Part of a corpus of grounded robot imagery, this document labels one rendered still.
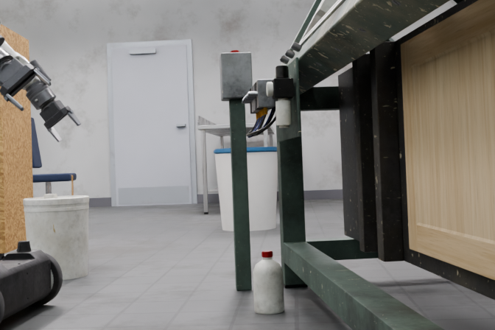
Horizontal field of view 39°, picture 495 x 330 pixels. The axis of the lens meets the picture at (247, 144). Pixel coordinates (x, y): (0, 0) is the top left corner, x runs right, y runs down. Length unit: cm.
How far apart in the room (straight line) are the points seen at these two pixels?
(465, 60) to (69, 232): 221
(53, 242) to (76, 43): 670
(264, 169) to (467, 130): 377
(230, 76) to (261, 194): 255
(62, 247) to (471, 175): 219
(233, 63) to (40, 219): 117
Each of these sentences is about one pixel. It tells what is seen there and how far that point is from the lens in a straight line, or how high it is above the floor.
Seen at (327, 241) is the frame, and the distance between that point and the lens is 284.
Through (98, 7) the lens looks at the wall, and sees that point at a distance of 984.
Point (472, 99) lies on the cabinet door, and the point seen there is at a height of 61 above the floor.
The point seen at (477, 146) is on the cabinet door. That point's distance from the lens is 151.
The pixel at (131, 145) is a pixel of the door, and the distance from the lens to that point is 946.
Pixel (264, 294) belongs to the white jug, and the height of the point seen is 7.
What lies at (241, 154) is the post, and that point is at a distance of 278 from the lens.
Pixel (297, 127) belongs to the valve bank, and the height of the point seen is 60.
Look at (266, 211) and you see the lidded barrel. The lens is 527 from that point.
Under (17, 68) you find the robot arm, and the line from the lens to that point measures 217.
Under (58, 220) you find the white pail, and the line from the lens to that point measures 331.
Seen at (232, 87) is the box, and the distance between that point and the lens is 276.
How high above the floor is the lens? 49
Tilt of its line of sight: 2 degrees up
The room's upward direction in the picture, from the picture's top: 2 degrees counter-clockwise
